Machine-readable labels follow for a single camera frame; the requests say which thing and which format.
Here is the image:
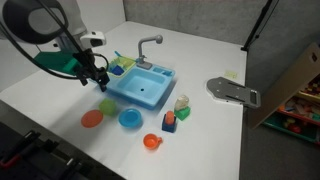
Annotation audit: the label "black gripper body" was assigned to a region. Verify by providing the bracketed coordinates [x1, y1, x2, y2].
[72, 48, 102, 81]

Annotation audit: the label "light green toy block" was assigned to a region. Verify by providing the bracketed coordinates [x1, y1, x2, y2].
[98, 98, 118, 117]

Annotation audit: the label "dark blue toy dishes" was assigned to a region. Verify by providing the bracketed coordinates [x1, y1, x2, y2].
[110, 65, 125, 76]

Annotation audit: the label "orange toy plate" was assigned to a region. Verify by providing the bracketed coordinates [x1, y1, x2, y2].
[80, 109, 104, 129]

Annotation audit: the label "blue toy plate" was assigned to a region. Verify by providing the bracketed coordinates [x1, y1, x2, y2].
[118, 108, 143, 128]

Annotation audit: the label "grey toy faucet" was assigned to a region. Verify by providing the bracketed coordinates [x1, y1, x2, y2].
[137, 34, 164, 70]

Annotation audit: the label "light blue toy sink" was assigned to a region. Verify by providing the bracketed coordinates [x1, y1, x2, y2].
[105, 61, 177, 111]

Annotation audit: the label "orange toy cup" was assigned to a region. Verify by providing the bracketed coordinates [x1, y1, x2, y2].
[143, 133, 164, 150]

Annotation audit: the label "dark blue cube block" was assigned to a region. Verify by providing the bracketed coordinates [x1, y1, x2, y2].
[161, 113, 178, 134]

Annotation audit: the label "green cube block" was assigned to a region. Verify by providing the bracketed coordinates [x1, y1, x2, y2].
[173, 105, 192, 122]

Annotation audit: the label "toy storage shelf with bins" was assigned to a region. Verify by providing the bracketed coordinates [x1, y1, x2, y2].
[248, 41, 320, 144]

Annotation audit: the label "yellow-green dish rack basket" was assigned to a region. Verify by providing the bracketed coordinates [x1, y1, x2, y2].
[108, 55, 137, 78]

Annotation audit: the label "orange cylinder peg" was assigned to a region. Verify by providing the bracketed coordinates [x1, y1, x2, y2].
[165, 110, 176, 126]

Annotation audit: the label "cream cylinder peg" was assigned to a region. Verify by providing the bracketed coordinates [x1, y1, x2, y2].
[174, 94, 190, 111]

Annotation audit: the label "black equipment stand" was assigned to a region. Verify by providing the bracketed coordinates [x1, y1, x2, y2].
[0, 99, 124, 180]

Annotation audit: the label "grey metal mounting plate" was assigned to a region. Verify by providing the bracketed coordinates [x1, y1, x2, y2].
[205, 76, 262, 109]

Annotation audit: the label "yellow sticky note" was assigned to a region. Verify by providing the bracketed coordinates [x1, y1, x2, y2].
[225, 70, 238, 80]

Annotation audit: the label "black vertical pole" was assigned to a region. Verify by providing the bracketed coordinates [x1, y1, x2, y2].
[241, 0, 279, 52]

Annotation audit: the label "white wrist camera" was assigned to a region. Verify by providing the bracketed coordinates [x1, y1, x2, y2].
[79, 30, 107, 48]

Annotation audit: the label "green gripper mount bracket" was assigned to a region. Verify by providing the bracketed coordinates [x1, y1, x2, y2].
[34, 50, 82, 76]

